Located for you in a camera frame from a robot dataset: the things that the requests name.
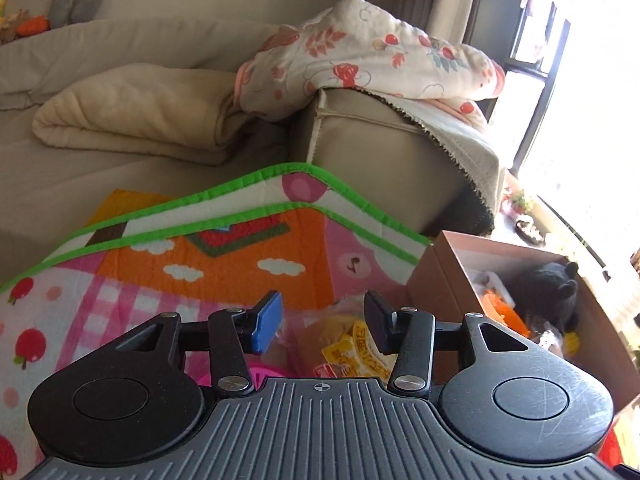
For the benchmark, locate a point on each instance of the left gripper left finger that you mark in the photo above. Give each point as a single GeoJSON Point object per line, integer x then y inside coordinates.
{"type": "Point", "coordinates": [256, 327]}

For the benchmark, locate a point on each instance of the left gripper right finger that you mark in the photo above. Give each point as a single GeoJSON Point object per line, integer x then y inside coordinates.
{"type": "Point", "coordinates": [387, 326]}

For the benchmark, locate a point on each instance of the white battery charger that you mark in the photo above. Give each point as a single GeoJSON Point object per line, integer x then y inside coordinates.
{"type": "Point", "coordinates": [487, 281]}

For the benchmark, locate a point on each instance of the yellow snack packet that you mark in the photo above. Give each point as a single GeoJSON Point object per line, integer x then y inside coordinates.
{"type": "Point", "coordinates": [355, 355]}

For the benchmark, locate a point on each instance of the packaged bread roll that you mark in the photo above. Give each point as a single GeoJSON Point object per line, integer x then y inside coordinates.
{"type": "Point", "coordinates": [305, 333]}

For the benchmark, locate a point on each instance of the pink plastic strainer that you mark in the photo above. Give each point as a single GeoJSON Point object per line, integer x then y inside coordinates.
{"type": "Point", "coordinates": [260, 372]}

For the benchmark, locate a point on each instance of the colourful play mat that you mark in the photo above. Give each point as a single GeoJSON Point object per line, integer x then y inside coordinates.
{"type": "Point", "coordinates": [293, 227]}

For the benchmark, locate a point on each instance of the orange toy fruit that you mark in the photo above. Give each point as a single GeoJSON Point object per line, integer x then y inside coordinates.
{"type": "Point", "coordinates": [499, 311]}

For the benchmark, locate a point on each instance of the beige sofa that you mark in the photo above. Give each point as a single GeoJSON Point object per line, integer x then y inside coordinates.
{"type": "Point", "coordinates": [421, 165]}

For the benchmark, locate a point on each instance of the black plush toy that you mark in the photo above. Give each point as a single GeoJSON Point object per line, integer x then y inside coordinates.
{"type": "Point", "coordinates": [548, 292]}

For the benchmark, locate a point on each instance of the yellow toy corn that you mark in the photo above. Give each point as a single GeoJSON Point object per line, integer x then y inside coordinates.
{"type": "Point", "coordinates": [571, 344]}

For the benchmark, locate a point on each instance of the beige folded blanket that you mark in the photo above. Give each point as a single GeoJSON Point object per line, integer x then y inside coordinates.
{"type": "Point", "coordinates": [146, 109]}

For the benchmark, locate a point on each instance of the floral quilt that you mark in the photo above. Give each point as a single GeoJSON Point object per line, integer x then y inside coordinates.
{"type": "Point", "coordinates": [357, 45]}

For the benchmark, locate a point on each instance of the orange carrot plush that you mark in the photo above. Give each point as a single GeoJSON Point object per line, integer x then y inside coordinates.
{"type": "Point", "coordinates": [32, 27]}

